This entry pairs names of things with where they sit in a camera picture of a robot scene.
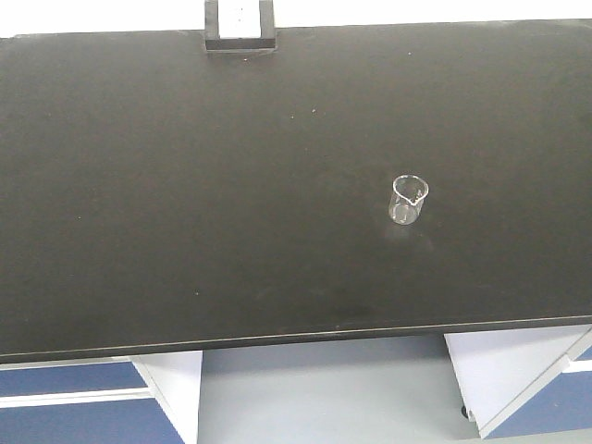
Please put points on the clear glass beaker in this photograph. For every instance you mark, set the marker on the clear glass beaker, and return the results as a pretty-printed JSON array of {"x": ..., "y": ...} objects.
[{"x": 408, "y": 195}]

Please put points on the blue cabinet bench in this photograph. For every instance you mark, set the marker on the blue cabinet bench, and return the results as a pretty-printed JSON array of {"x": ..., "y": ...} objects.
[
  {"x": 524, "y": 381},
  {"x": 151, "y": 398}
]

